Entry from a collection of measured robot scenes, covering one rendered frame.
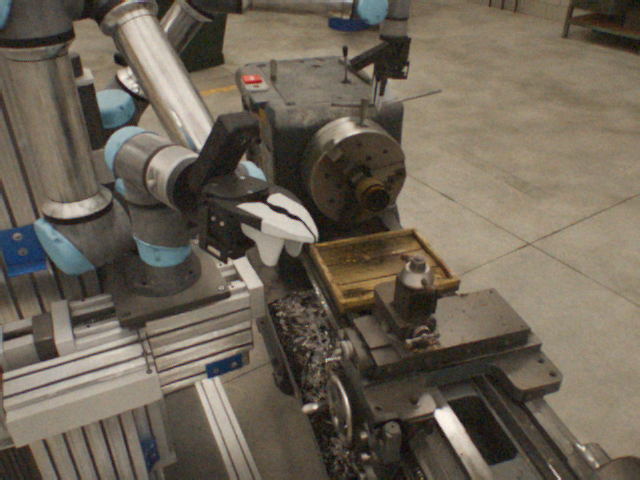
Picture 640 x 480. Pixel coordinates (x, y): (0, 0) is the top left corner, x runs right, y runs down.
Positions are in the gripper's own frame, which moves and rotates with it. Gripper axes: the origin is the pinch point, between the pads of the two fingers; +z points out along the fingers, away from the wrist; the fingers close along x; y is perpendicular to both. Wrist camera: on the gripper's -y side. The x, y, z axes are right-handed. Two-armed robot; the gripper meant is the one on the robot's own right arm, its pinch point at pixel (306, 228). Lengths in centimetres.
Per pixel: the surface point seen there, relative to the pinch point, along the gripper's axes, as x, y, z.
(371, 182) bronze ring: -88, 34, -56
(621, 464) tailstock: -40, 38, 31
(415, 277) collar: -57, 36, -18
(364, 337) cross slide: -52, 54, -26
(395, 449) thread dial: -44, 70, -8
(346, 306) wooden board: -66, 61, -42
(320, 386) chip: -67, 94, -49
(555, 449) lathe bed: -65, 65, 17
